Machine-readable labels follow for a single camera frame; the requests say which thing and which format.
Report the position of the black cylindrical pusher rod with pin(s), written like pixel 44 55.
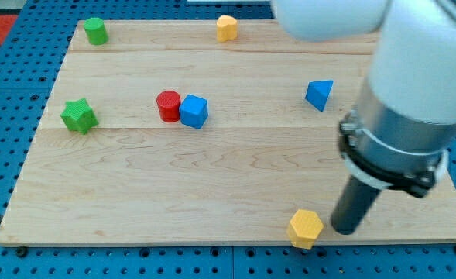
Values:
pixel 355 201

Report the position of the silver clamp flange mount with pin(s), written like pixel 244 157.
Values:
pixel 384 149

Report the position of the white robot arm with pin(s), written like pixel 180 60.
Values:
pixel 413 68

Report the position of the yellow hexagon block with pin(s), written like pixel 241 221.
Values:
pixel 304 228

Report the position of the blue cube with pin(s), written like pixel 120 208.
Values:
pixel 193 111

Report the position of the blue triangular prism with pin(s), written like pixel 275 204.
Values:
pixel 318 93

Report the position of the wooden board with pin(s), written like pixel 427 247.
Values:
pixel 134 180

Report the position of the yellow heart block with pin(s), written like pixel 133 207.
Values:
pixel 227 28

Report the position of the red cylinder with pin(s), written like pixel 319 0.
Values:
pixel 168 103

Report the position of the green star block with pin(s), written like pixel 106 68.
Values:
pixel 79 116

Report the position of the green cylinder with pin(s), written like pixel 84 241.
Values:
pixel 95 30

